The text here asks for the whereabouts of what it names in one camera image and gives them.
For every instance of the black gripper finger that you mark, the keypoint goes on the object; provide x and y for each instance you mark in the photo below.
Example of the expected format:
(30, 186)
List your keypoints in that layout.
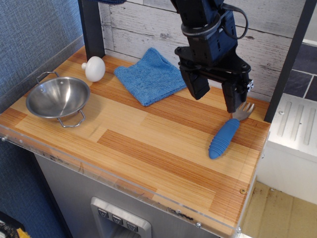
(197, 85)
(234, 93)

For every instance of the white mushroom toy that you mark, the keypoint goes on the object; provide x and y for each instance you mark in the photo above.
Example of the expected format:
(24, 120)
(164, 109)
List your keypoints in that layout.
(94, 69)

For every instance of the yellow object at corner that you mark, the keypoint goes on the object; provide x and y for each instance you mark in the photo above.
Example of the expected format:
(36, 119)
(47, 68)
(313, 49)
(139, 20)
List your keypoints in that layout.
(22, 234)

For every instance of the dark frame post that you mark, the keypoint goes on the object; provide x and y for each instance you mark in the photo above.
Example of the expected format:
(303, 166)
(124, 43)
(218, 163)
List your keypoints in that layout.
(91, 28)
(294, 48)

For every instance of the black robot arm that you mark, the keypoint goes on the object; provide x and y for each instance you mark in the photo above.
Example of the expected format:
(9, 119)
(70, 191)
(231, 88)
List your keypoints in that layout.
(193, 6)

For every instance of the white toy sink drainboard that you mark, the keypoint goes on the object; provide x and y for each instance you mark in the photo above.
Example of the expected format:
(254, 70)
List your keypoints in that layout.
(289, 160)

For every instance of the blue folded cloth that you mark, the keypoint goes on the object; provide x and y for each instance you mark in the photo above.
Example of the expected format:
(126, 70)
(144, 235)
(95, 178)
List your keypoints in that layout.
(151, 79)

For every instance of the dark right frame post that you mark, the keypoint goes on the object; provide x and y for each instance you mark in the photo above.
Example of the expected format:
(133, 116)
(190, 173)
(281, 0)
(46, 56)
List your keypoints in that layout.
(294, 48)

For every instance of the dark left frame post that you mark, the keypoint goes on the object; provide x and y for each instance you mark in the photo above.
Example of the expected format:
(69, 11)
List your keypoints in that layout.
(91, 28)

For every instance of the silver dispenser button panel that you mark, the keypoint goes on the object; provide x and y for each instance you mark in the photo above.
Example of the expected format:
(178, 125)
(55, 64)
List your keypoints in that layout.
(114, 222)

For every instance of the blue handled metal fork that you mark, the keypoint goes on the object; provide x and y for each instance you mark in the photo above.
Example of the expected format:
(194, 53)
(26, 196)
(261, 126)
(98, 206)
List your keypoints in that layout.
(222, 139)

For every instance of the steel bowl with handles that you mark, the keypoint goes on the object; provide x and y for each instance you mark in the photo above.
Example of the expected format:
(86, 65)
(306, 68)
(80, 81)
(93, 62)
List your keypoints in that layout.
(56, 97)

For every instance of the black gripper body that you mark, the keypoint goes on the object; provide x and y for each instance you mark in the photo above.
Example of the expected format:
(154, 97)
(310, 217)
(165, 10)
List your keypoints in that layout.
(213, 40)

